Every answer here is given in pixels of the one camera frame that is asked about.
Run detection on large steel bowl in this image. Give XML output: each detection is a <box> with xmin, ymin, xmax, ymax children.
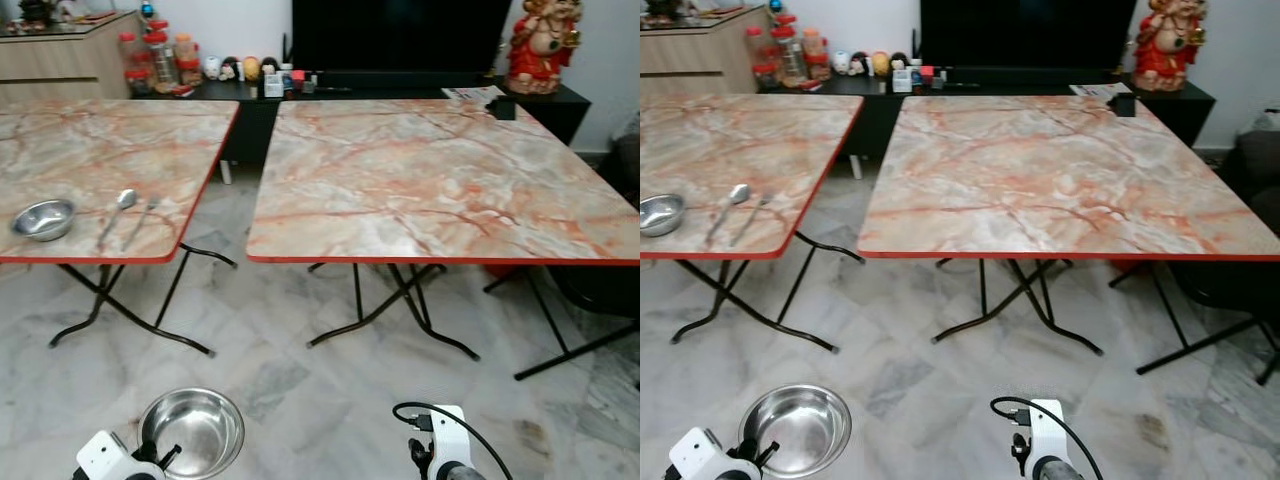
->
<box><xmin>738</xmin><ymin>384</ymin><xmax>854</xmax><ymax>480</ymax></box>
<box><xmin>138</xmin><ymin>388</ymin><xmax>246</xmax><ymax>480</ymax></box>

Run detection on black metal folding legs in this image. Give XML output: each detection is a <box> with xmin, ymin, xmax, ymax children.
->
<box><xmin>1108</xmin><ymin>262</ymin><xmax>1280</xmax><ymax>387</ymax></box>
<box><xmin>483</xmin><ymin>265</ymin><xmax>641</xmax><ymax>382</ymax></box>

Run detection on steel fork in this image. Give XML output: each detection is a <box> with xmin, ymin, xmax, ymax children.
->
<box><xmin>122</xmin><ymin>197</ymin><xmax>162</xmax><ymax>252</ymax></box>
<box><xmin>731</xmin><ymin>191</ymin><xmax>774</xmax><ymax>248</ymax></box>

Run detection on small steel bowl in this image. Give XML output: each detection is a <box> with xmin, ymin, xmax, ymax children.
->
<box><xmin>10</xmin><ymin>198</ymin><xmax>77</xmax><ymax>243</ymax></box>
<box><xmin>640</xmin><ymin>194</ymin><xmax>688</xmax><ymax>238</ymax></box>

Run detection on steel spoon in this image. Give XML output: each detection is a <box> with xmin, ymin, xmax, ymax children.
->
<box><xmin>96</xmin><ymin>188</ymin><xmax>139</xmax><ymax>252</ymax></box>
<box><xmin>704</xmin><ymin>183</ymin><xmax>752</xmax><ymax>249</ymax></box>

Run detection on red-rimmed marble folding table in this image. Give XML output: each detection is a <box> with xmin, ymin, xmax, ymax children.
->
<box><xmin>857</xmin><ymin>94</ymin><xmax>1280</xmax><ymax>358</ymax></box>
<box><xmin>640</xmin><ymin>93</ymin><xmax>867</xmax><ymax>354</ymax></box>
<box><xmin>245</xmin><ymin>98</ymin><xmax>641</xmax><ymax>363</ymax></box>
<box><xmin>0</xmin><ymin>98</ymin><xmax>241</xmax><ymax>358</ymax></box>

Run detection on dark upholstered chair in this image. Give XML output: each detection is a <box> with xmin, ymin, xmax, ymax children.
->
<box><xmin>1232</xmin><ymin>125</ymin><xmax>1280</xmax><ymax>206</ymax></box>

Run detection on black television console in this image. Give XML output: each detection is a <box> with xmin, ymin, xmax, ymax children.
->
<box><xmin>755</xmin><ymin>68</ymin><xmax>1217</xmax><ymax>164</ymax></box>
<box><xmin>130</xmin><ymin>72</ymin><xmax>592</xmax><ymax>169</ymax></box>

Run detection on short red-lidded clear jar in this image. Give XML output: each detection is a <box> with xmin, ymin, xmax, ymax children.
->
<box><xmin>119</xmin><ymin>32</ymin><xmax>147</xmax><ymax>95</ymax></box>
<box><xmin>745</xmin><ymin>27</ymin><xmax>776</xmax><ymax>89</ymax></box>

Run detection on tall red-lidded clear jar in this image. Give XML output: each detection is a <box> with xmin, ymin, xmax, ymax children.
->
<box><xmin>776</xmin><ymin>26</ymin><xmax>804</xmax><ymax>88</ymax></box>
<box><xmin>144</xmin><ymin>30</ymin><xmax>172</xmax><ymax>93</ymax></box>

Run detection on orange-filled clear jar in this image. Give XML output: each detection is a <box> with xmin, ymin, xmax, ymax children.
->
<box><xmin>174</xmin><ymin>34</ymin><xmax>202</xmax><ymax>87</ymax></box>
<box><xmin>802</xmin><ymin>29</ymin><xmax>829</xmax><ymax>83</ymax></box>

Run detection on beige wooden cabinet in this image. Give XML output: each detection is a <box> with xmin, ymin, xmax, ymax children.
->
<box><xmin>0</xmin><ymin>10</ymin><xmax>142</xmax><ymax>103</ymax></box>
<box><xmin>640</xmin><ymin>5</ymin><xmax>772</xmax><ymax>98</ymax></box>

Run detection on black flat television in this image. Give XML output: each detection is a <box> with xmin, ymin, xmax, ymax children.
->
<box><xmin>918</xmin><ymin>0</ymin><xmax>1142</xmax><ymax>74</ymax></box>
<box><xmin>290</xmin><ymin>0</ymin><xmax>514</xmax><ymax>77</ymax></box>

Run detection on red seated figure statue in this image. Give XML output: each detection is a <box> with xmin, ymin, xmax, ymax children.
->
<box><xmin>505</xmin><ymin>0</ymin><xmax>584</xmax><ymax>96</ymax></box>
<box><xmin>1131</xmin><ymin>0</ymin><xmax>1210</xmax><ymax>93</ymax></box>

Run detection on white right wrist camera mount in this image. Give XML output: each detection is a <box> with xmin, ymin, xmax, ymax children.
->
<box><xmin>425</xmin><ymin>404</ymin><xmax>472</xmax><ymax>480</ymax></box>
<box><xmin>1020</xmin><ymin>399</ymin><xmax>1070</xmax><ymax>479</ymax></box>

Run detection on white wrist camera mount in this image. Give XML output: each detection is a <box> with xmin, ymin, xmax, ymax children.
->
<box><xmin>425</xmin><ymin>404</ymin><xmax>472</xmax><ymax>480</ymax></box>
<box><xmin>75</xmin><ymin>430</ymin><xmax>142</xmax><ymax>480</ymax></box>
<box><xmin>666</xmin><ymin>427</ymin><xmax>737</xmax><ymax>480</ymax></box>
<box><xmin>1020</xmin><ymin>399</ymin><xmax>1070</xmax><ymax>479</ymax></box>

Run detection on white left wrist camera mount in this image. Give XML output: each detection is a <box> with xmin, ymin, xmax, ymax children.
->
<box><xmin>75</xmin><ymin>430</ymin><xmax>142</xmax><ymax>480</ymax></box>
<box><xmin>666</xmin><ymin>427</ymin><xmax>737</xmax><ymax>480</ymax></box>

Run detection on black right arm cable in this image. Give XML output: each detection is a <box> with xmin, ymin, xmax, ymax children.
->
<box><xmin>391</xmin><ymin>401</ymin><xmax>514</xmax><ymax>480</ymax></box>
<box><xmin>989</xmin><ymin>396</ymin><xmax>1107</xmax><ymax>480</ymax></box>

